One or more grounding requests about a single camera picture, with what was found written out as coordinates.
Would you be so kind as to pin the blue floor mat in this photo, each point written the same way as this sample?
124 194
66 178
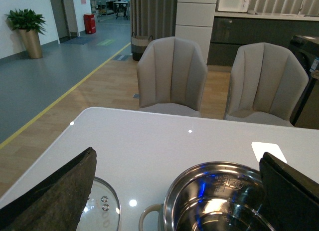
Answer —
79 40

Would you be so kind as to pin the glass pot lid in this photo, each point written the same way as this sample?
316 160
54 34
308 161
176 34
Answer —
103 210

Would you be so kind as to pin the white microwave oven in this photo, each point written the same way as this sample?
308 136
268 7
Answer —
232 5

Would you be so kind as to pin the beige chair left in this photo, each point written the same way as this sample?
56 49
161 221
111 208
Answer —
171 77

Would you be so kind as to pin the green potted plant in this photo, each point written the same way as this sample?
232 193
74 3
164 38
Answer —
26 19

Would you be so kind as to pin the background desk with chair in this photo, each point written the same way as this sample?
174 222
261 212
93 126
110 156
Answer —
122 7

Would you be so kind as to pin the stainless steel pot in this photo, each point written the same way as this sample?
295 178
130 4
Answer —
215 196

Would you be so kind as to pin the beige chair right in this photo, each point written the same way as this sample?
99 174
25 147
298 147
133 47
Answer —
266 82

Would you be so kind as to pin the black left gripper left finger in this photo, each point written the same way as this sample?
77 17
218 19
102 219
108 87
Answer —
56 203

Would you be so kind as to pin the red bin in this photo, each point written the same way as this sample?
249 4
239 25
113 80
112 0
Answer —
89 23

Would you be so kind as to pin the dark kitchen counter cabinet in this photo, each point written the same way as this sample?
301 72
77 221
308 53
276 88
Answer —
231 32

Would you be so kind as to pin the woven striped basket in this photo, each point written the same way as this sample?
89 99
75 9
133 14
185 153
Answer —
139 44

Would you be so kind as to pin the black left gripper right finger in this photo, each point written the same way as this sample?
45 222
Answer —
293 197

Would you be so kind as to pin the gold plant pot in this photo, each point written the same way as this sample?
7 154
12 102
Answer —
31 42

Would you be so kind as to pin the beige chair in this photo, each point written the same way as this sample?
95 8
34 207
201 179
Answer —
171 77
266 82

